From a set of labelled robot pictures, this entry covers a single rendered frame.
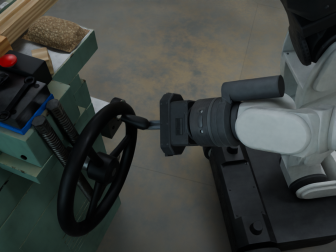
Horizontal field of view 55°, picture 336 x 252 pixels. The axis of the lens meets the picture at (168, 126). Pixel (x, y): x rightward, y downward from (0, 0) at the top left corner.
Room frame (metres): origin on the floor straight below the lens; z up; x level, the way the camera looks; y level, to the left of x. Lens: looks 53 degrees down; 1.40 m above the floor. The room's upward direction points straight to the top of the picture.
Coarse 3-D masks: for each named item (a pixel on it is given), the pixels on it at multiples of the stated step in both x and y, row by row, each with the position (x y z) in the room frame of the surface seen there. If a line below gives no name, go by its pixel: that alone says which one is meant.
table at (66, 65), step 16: (16, 48) 0.60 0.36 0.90; (32, 48) 0.60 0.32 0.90; (48, 48) 0.60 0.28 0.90; (80, 48) 0.61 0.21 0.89; (96, 48) 0.67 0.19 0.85; (64, 64) 0.55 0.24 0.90; (80, 64) 0.60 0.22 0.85; (64, 80) 0.53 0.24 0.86; (80, 112) 0.43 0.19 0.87; (64, 144) 0.36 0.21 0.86; (0, 160) 0.31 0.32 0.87; (16, 160) 0.31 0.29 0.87; (48, 160) 0.32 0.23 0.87; (32, 176) 0.28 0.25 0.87
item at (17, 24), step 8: (32, 0) 0.74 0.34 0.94; (40, 0) 0.74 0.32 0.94; (48, 0) 0.77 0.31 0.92; (56, 0) 0.80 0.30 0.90; (24, 8) 0.70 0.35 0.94; (32, 8) 0.71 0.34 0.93; (40, 8) 0.74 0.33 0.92; (48, 8) 0.76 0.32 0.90; (16, 16) 0.67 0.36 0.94; (24, 16) 0.68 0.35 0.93; (32, 16) 0.70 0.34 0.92; (40, 16) 0.73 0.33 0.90; (8, 24) 0.64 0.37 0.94; (16, 24) 0.65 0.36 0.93; (24, 24) 0.67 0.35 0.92; (0, 32) 0.61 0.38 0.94; (8, 32) 0.62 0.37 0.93; (16, 32) 0.64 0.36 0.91; (8, 40) 0.62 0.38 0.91
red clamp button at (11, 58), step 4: (4, 56) 0.43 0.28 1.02; (8, 56) 0.43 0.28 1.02; (12, 56) 0.43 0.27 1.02; (0, 60) 0.42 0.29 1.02; (4, 60) 0.42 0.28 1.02; (8, 60) 0.42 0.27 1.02; (12, 60) 0.42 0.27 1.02; (16, 60) 0.43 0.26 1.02; (0, 64) 0.42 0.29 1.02; (4, 64) 0.41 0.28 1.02; (8, 64) 0.41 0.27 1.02; (12, 64) 0.42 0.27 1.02
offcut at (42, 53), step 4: (40, 48) 0.55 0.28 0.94; (44, 48) 0.55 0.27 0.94; (32, 52) 0.54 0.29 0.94; (36, 52) 0.54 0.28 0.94; (40, 52) 0.54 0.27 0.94; (44, 52) 0.54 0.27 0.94; (36, 56) 0.53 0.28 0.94; (40, 56) 0.53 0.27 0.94; (44, 56) 0.53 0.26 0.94; (48, 56) 0.54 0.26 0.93; (48, 60) 0.52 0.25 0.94; (48, 64) 0.52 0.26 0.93; (48, 68) 0.52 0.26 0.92; (52, 68) 0.52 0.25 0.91; (52, 72) 0.52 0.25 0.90
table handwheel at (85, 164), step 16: (112, 112) 0.38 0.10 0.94; (128, 112) 0.43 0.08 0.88; (96, 128) 0.33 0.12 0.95; (128, 128) 0.44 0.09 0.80; (80, 144) 0.30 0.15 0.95; (128, 144) 0.43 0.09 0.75; (80, 160) 0.28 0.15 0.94; (96, 160) 0.31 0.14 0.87; (112, 160) 0.33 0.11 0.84; (128, 160) 0.40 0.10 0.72; (64, 176) 0.25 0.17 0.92; (96, 176) 0.31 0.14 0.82; (112, 176) 0.32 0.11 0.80; (64, 192) 0.23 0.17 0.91; (96, 192) 0.29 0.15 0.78; (112, 192) 0.33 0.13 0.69; (64, 208) 0.21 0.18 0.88; (96, 208) 0.29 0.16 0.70; (64, 224) 0.20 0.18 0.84; (80, 224) 0.22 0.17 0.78; (96, 224) 0.25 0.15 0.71
